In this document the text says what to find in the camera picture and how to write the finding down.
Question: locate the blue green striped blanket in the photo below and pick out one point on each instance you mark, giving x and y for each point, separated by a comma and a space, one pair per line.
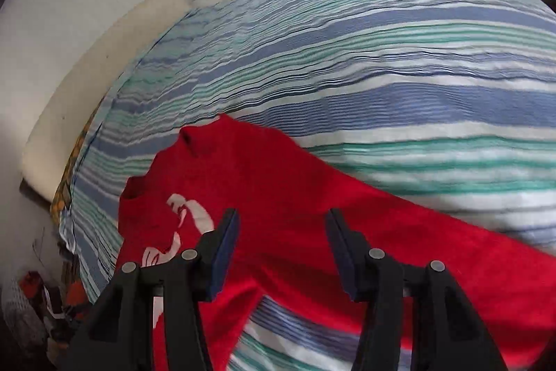
369, 49

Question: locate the white mesh bag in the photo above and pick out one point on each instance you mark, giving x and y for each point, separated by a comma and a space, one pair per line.
19, 310

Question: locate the orange patterned sheet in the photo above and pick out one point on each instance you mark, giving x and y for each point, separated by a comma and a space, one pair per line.
65, 188

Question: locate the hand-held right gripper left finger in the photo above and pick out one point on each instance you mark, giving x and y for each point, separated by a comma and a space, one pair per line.
225, 253

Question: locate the red and white cloth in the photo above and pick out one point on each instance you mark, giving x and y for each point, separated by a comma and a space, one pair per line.
74, 301

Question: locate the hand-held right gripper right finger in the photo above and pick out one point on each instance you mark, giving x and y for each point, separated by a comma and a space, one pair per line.
343, 253

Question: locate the red shirt with white print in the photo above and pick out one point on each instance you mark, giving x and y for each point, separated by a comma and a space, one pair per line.
282, 188

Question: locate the cream padded headboard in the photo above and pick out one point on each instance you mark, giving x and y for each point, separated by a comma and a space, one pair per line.
87, 71

